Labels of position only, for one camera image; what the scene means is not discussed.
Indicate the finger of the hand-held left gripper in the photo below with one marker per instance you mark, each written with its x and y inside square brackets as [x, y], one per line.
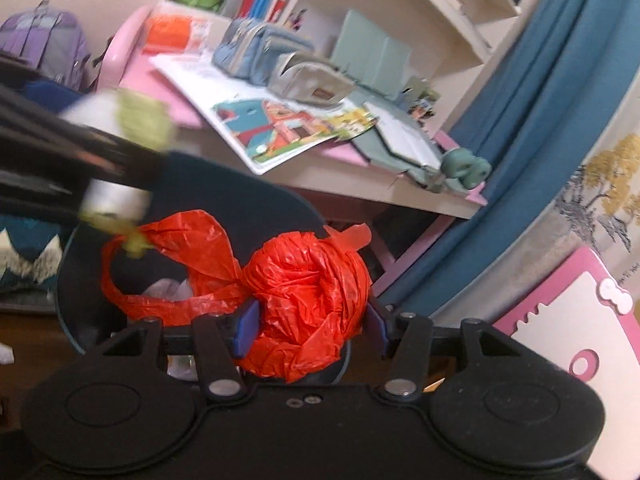
[35, 195]
[75, 145]

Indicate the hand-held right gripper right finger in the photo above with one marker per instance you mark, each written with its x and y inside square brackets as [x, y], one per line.
[375, 326]

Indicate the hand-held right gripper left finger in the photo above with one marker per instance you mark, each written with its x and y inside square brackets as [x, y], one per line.
[247, 329]

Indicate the red plastic bag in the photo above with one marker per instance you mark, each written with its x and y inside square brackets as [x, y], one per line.
[300, 300]

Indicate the white green wrapper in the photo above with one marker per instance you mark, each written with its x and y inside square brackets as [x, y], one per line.
[140, 120]

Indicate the dark green trash bin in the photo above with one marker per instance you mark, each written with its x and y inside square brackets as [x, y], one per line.
[210, 185]

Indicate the teal cream zigzag quilt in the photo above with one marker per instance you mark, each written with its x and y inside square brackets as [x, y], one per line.
[25, 255]

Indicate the white crumpled tissue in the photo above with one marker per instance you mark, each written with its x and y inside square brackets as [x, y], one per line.
[165, 288]

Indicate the pink desk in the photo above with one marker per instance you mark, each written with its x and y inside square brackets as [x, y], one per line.
[145, 80]

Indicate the purple grey backpack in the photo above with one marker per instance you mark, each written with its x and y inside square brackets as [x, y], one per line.
[42, 40]

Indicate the orange white packet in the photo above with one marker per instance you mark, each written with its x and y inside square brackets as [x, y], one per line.
[172, 30]

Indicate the white paper scrap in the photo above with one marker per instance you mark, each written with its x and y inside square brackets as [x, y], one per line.
[5, 353]

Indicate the teal rounded toy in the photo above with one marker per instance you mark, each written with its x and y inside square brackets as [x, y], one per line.
[465, 167]

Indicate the green cover notebook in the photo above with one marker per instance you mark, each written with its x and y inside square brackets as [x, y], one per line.
[400, 140]

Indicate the pink white toy board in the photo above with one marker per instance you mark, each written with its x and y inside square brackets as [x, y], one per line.
[565, 320]

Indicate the colourful picture book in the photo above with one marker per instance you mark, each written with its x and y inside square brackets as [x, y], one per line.
[280, 130]

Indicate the blue pencil case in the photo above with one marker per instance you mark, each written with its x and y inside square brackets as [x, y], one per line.
[255, 50]

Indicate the grey pencil case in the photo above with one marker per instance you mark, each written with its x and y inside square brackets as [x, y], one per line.
[310, 82]

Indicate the tree print curtain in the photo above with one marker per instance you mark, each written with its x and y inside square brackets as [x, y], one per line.
[600, 185]

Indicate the green book stand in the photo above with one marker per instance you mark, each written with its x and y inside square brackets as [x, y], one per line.
[370, 57]

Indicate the blue curtain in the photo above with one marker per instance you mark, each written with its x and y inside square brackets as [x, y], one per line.
[525, 85]

